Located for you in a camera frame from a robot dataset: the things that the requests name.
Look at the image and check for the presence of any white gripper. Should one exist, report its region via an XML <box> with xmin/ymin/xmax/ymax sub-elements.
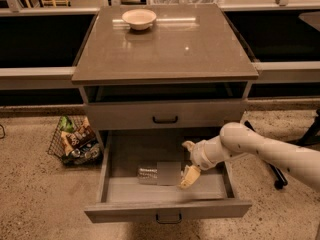
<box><xmin>179</xmin><ymin>140</ymin><xmax>215</xmax><ymax>189</ymax></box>

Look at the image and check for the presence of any clear plastic water bottle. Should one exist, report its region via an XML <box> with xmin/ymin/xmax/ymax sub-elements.
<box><xmin>137</xmin><ymin>162</ymin><xmax>182</xmax><ymax>186</ymax></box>

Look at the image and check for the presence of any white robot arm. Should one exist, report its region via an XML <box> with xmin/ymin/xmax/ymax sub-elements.
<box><xmin>180</xmin><ymin>122</ymin><xmax>320</xmax><ymax>191</ymax></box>

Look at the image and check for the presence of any open grey middle drawer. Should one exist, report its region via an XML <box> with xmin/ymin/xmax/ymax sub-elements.
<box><xmin>85</xmin><ymin>128</ymin><xmax>252</xmax><ymax>224</ymax></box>

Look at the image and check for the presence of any closed grey top drawer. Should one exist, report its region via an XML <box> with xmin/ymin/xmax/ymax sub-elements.
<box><xmin>84</xmin><ymin>101</ymin><xmax>245</xmax><ymax>130</ymax></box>

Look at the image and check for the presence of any grey drawer cabinet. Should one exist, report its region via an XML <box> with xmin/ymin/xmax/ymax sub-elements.
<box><xmin>71</xmin><ymin>3</ymin><xmax>260</xmax><ymax>149</ymax></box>

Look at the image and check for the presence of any black wheeled stand base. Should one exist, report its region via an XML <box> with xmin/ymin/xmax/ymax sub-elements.
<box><xmin>243</xmin><ymin>108</ymin><xmax>320</xmax><ymax>190</ymax></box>

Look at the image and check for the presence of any brown snack bag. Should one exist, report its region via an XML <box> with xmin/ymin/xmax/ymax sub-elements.
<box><xmin>61</xmin><ymin>118</ymin><xmax>95</xmax><ymax>155</ymax></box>

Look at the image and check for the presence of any green snack bag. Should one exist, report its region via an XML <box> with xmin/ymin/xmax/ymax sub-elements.
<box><xmin>58</xmin><ymin>116</ymin><xmax>74</xmax><ymax>133</ymax></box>

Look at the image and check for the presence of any white ceramic bowl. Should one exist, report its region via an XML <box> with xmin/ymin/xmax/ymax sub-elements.
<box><xmin>122</xmin><ymin>9</ymin><xmax>157</xmax><ymax>31</ymax></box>

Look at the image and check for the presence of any metal railing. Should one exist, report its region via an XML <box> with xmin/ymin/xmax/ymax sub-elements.
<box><xmin>0</xmin><ymin>0</ymin><xmax>320</xmax><ymax>89</ymax></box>

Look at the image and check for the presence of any wire basket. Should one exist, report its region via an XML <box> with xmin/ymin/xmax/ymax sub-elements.
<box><xmin>47</xmin><ymin>116</ymin><xmax>102</xmax><ymax>166</ymax></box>

